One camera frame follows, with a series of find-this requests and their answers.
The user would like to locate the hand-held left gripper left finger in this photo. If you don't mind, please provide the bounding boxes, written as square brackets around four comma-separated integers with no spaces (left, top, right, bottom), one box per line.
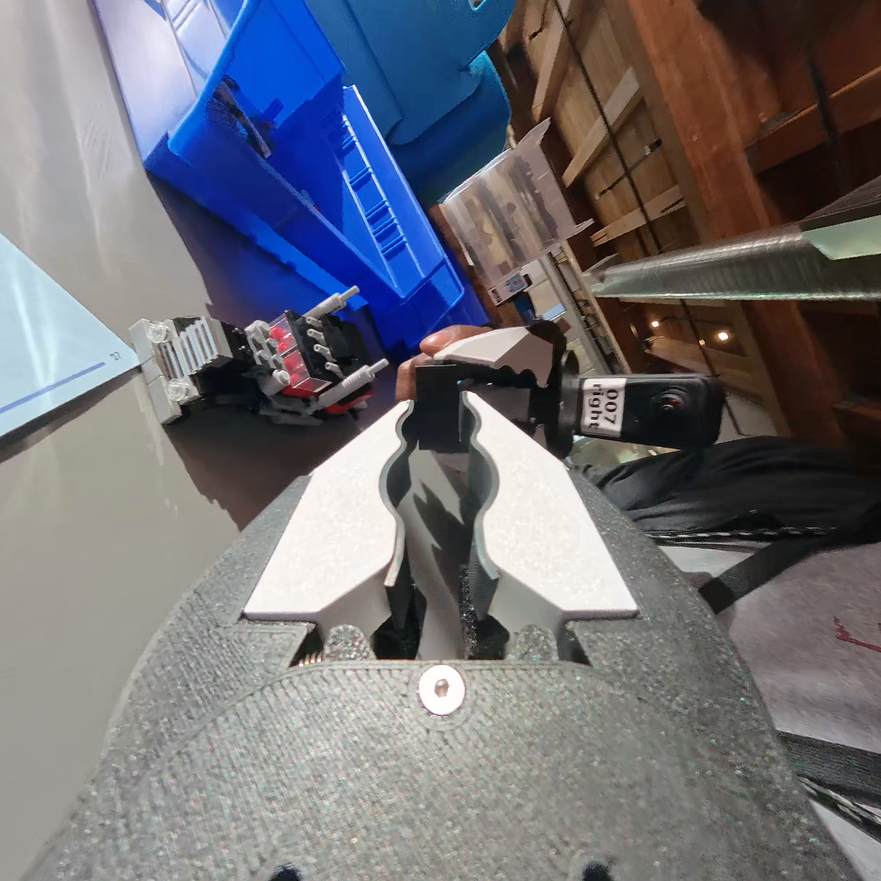
[243,401,417,630]

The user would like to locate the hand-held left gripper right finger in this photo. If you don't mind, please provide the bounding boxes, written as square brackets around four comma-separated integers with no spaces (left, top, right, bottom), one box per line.
[463,392,639,630]

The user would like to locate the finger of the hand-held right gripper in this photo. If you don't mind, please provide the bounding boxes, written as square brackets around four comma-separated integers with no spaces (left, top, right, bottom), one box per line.
[432,323,565,392]

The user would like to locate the black toy plate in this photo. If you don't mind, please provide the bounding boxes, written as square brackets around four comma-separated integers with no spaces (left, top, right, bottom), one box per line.
[413,362,477,453]

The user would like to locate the blue plastic bin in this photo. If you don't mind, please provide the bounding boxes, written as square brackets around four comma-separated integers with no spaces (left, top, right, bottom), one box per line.
[337,83,468,324]

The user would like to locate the toy brick truck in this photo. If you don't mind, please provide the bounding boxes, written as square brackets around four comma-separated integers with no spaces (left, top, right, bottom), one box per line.
[129,285,390,426]

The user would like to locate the person's right hand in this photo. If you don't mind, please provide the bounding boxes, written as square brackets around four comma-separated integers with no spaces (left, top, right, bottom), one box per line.
[396,325,494,404]

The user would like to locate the small white product box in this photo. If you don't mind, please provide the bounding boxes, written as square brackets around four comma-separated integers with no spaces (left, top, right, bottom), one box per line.
[487,270,535,308]

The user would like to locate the clear plastic storage box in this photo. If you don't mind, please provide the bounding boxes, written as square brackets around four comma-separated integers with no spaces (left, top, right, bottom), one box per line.
[440,120,594,276]

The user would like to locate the blue felt bag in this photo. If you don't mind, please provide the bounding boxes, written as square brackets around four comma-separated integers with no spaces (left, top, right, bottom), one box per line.
[303,0,513,204]

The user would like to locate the light blue instruction booklet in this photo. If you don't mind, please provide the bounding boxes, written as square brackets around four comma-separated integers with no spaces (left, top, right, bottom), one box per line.
[0,234,142,441]

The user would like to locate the pile of loose toy bricks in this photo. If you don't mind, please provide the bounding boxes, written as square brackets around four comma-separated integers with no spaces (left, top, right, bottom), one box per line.
[210,76,283,162]

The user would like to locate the blue bin with white card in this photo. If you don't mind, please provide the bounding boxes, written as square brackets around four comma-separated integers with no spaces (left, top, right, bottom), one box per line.
[143,0,414,331]

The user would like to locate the black lanyard strap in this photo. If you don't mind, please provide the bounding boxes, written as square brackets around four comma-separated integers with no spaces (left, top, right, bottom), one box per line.
[695,540,881,799]

